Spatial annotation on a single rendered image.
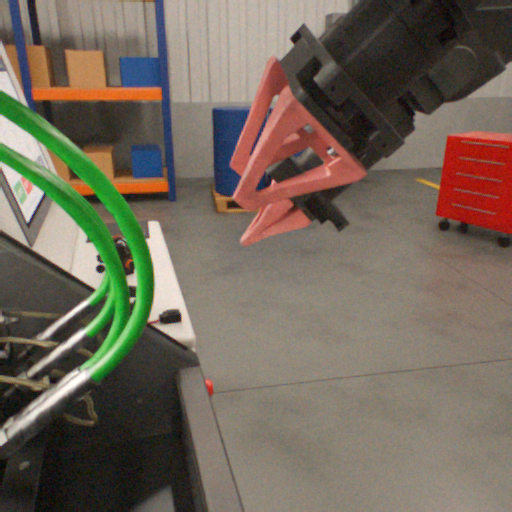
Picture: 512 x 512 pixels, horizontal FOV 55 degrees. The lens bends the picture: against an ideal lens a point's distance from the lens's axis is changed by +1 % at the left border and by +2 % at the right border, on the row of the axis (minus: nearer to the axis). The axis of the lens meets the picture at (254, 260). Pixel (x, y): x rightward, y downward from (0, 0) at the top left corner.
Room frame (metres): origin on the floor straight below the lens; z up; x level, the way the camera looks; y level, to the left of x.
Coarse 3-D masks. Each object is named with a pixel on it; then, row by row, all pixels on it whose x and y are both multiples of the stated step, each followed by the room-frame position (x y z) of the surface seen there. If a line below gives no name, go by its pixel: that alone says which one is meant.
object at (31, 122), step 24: (0, 96) 0.32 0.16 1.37; (24, 120) 0.32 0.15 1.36; (48, 144) 0.32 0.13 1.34; (72, 144) 0.33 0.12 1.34; (72, 168) 0.33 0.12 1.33; (96, 168) 0.33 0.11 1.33; (96, 192) 0.33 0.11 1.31; (120, 216) 0.33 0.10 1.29; (144, 240) 0.34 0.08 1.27; (144, 264) 0.34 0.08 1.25; (144, 288) 0.34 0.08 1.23; (144, 312) 0.34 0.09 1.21; (120, 336) 0.34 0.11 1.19; (120, 360) 0.33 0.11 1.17
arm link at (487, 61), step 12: (468, 36) 0.46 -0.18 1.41; (480, 48) 0.45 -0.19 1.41; (480, 60) 0.45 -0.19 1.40; (492, 60) 0.45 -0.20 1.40; (504, 60) 0.46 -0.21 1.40; (480, 72) 0.45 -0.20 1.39; (492, 72) 0.45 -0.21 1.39; (468, 84) 0.46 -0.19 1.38; (480, 84) 0.45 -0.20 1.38; (456, 96) 0.46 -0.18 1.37
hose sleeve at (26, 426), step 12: (84, 372) 0.33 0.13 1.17; (72, 384) 0.32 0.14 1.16; (84, 384) 0.32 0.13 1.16; (96, 384) 0.33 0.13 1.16; (60, 396) 0.32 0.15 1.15; (72, 396) 0.32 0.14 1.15; (36, 408) 0.32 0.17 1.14; (48, 408) 0.32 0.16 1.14; (60, 408) 0.32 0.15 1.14; (24, 420) 0.31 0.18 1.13; (36, 420) 0.31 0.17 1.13; (48, 420) 0.31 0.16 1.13; (12, 432) 0.31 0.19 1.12; (24, 432) 0.31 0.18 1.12; (36, 432) 0.31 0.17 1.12
